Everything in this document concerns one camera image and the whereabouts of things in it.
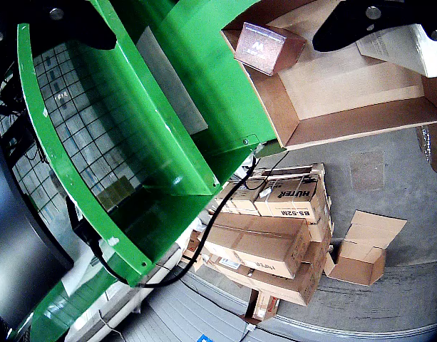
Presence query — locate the red rectangular product box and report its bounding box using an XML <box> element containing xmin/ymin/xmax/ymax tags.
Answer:
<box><xmin>233</xmin><ymin>21</ymin><xmax>307</xmax><ymax>76</ymax></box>

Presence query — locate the green metal shelf unit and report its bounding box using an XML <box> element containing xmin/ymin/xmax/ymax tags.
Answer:
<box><xmin>6</xmin><ymin>0</ymin><xmax>287</xmax><ymax>342</ymax></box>

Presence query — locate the thick black cable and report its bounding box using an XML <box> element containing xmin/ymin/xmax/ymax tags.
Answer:
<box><xmin>93</xmin><ymin>156</ymin><xmax>258</xmax><ymax>289</ymax></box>

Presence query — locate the plain white tall carton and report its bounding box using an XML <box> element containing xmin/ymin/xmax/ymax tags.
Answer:
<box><xmin>356</xmin><ymin>23</ymin><xmax>437</xmax><ymax>79</ymax></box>

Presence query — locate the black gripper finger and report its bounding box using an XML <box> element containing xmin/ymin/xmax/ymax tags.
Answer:
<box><xmin>0</xmin><ymin>0</ymin><xmax>118</xmax><ymax>51</ymax></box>
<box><xmin>312</xmin><ymin>0</ymin><xmax>437</xmax><ymax>53</ymax></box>

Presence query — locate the plain stacked cardboard box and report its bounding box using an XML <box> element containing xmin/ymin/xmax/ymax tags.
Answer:
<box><xmin>214</xmin><ymin>181</ymin><xmax>272</xmax><ymax>217</ymax></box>

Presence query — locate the cardboard box printed BS-52M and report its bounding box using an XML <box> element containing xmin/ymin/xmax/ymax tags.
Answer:
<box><xmin>254</xmin><ymin>173</ymin><xmax>331</xmax><ymax>225</ymax></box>

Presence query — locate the open empty cardboard box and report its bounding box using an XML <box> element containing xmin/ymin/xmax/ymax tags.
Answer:
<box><xmin>323</xmin><ymin>209</ymin><xmax>408</xmax><ymax>286</ymax></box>

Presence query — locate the grey flat sheet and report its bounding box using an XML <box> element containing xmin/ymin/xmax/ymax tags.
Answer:
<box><xmin>135</xmin><ymin>28</ymin><xmax>209</xmax><ymax>136</ymax></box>

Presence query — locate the black wire grid panel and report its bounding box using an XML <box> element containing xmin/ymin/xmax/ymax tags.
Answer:
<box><xmin>0</xmin><ymin>42</ymin><xmax>151</xmax><ymax>229</ymax></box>

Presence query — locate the open brown cardboard box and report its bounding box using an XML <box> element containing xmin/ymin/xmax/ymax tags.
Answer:
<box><xmin>220</xmin><ymin>0</ymin><xmax>437</xmax><ymax>175</ymax></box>

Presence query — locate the long cardboard box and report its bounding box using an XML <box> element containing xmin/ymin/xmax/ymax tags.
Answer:
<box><xmin>202</xmin><ymin>212</ymin><xmax>312</xmax><ymax>280</ymax></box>

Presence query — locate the large flat cardboard box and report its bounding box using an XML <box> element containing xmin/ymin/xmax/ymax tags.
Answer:
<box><xmin>203</xmin><ymin>245</ymin><xmax>333</xmax><ymax>307</ymax></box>

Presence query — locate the black power adapter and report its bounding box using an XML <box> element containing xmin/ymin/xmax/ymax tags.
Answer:
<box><xmin>65</xmin><ymin>195</ymin><xmax>105</xmax><ymax>250</ymax></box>

